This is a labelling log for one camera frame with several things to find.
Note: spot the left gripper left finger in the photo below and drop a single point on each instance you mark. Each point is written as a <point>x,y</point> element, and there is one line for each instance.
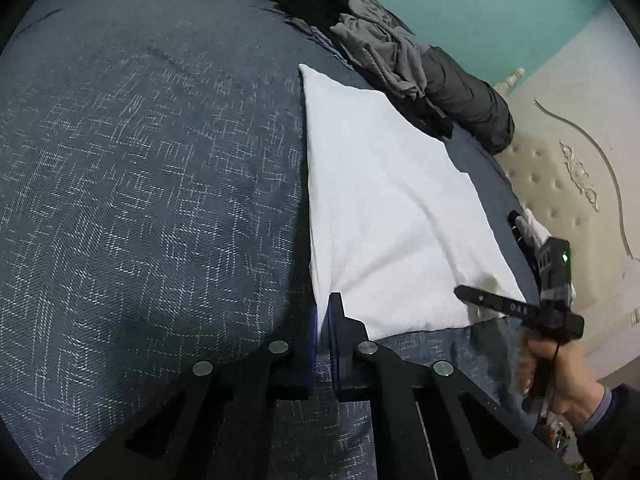
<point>213,421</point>

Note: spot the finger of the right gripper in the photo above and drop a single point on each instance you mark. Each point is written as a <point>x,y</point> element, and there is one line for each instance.
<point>488,300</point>

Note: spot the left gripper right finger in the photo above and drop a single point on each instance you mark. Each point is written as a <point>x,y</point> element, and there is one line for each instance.
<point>430,422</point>

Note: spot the white polo shirt black trim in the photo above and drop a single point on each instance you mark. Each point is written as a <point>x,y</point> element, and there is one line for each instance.
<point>394,226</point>

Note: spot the person's right forearm sleeve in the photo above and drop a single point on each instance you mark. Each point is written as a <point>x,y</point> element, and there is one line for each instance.
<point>609,441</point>

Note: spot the folded white clothes stack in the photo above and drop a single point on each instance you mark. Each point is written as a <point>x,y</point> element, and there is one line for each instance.
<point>530,234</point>

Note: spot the person's right hand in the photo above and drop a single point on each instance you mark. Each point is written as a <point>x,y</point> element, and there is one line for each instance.
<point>578,395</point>

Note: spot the floor clutter pile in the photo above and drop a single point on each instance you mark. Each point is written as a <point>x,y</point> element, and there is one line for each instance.
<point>554,432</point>

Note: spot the cream tufted headboard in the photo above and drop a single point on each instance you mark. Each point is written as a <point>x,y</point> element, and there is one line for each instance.
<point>563,177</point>

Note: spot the dark grey rolled duvet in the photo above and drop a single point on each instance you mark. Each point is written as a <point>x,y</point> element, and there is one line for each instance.
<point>457,95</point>

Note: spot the grey crumpled garment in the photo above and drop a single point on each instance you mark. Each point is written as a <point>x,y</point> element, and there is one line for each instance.
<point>375,41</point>

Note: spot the black garment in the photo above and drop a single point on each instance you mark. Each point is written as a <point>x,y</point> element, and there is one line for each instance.
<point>324,14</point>

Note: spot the black tracker camera box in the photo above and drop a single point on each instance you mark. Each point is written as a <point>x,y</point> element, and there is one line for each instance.
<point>555,276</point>

